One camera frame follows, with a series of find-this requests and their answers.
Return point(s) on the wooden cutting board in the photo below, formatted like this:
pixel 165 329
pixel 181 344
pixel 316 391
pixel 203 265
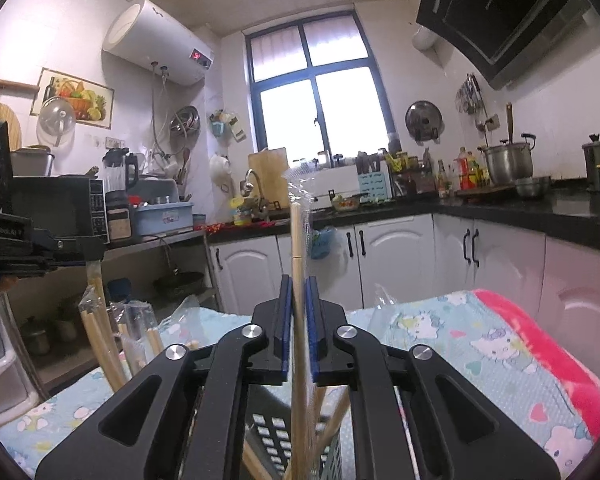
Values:
pixel 270 175

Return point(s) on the blue wall utensil holder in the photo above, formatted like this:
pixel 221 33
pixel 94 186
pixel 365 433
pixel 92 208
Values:
pixel 222 127

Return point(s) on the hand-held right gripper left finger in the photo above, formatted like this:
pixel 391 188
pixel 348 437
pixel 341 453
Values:
pixel 286 330

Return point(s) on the steel cooking pot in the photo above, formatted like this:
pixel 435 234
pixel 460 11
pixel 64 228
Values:
pixel 507 162

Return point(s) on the blue dish rack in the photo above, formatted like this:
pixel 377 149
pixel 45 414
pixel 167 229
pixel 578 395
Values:
pixel 162 217

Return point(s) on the steel bowl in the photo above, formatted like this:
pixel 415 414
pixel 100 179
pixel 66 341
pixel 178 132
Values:
pixel 532 187

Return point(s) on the black microwave oven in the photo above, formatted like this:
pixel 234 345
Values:
pixel 55 205

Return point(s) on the glass pot lid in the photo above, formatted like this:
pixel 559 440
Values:
pixel 55 117

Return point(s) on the black wok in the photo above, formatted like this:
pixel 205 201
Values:
pixel 180 282

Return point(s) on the wall outlet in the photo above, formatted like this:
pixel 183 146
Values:
pixel 115 142

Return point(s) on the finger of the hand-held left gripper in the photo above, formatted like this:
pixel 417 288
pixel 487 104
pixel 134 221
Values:
pixel 75 249
pixel 25 267

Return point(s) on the round wooden board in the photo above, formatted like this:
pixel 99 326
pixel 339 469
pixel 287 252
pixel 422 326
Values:
pixel 5 115

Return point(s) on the white water heater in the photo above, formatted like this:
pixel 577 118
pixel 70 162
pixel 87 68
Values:
pixel 150 40

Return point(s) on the blue knife holder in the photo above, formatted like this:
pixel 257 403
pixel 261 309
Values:
pixel 375 185

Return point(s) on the pink blanket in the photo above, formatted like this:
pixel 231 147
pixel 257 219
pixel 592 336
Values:
pixel 545 360

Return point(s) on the hanging steel bowls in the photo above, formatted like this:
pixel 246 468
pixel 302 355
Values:
pixel 185 122

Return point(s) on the row of condiment bottles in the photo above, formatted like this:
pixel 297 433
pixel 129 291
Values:
pixel 462 170

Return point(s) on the bowl of chopped vegetables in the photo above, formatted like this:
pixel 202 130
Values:
pixel 347 202

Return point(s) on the metal shelf rack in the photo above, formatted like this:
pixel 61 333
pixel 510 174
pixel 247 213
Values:
pixel 145 242

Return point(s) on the white plastic drawer unit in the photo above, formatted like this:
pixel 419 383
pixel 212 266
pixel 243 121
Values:
pixel 5 385

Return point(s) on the yellow dish soap bottle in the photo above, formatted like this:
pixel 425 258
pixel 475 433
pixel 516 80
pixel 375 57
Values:
pixel 241 212

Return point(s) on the green plastic utensil holder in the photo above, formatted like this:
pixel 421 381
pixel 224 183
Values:
pixel 270 440

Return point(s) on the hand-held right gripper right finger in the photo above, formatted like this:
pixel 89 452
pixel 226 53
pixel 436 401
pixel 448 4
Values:
pixel 311 335

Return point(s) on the steel pot lid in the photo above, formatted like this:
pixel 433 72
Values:
pixel 422 120

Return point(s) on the steel faucet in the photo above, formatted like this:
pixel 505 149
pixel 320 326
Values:
pixel 252 175

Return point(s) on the fruit wall picture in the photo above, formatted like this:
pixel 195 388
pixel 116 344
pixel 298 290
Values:
pixel 80 95

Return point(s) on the white kitchen base cabinets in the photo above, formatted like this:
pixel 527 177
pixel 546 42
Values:
pixel 405 260

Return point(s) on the black blender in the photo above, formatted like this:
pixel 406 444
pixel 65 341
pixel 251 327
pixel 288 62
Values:
pixel 117 175

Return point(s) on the hanging steel utensils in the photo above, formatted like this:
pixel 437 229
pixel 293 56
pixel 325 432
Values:
pixel 470 95

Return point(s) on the black range hood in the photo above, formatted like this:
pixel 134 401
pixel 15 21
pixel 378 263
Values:
pixel 495 5

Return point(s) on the cartoon cat printed blanket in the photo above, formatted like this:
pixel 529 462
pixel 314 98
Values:
pixel 455 340

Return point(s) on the white teapot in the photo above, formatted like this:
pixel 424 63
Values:
pixel 220 165

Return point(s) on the blue framed window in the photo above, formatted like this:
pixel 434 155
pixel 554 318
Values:
pixel 340 110

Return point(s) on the steel container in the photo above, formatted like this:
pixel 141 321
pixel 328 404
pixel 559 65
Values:
pixel 30 162

